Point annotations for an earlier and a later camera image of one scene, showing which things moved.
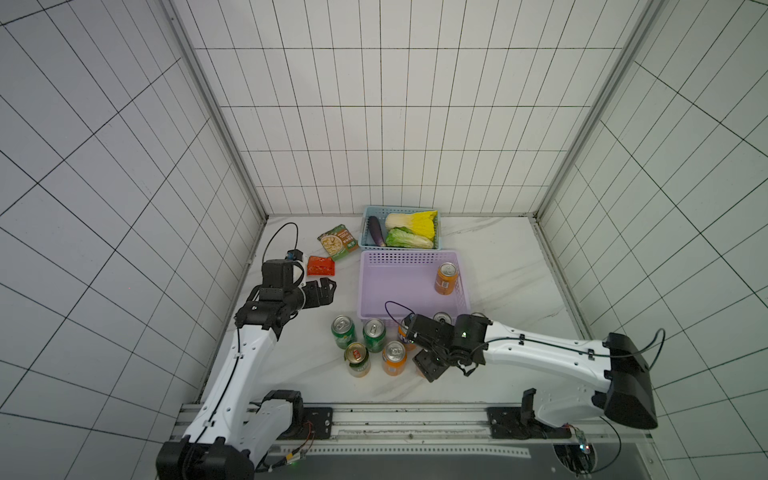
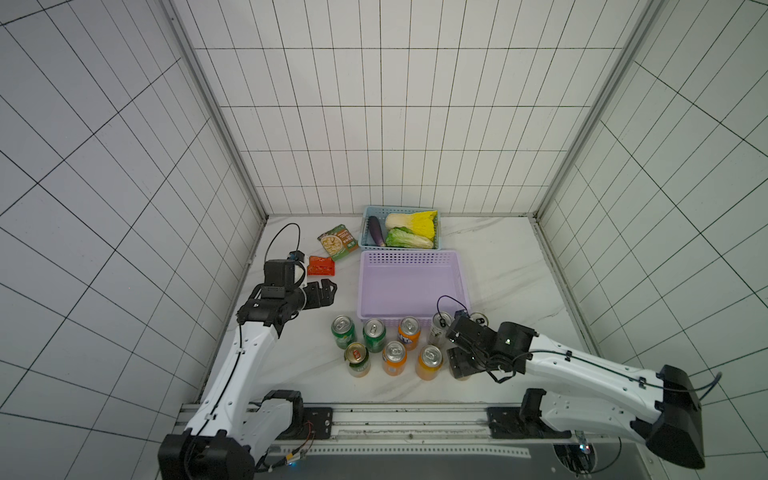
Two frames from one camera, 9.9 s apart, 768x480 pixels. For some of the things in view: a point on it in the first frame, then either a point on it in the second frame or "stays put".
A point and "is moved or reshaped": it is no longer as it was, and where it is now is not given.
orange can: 394,357 stays put
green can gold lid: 357,358 stays put
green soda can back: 374,333 stays put
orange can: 446,278 is moved or reshaped
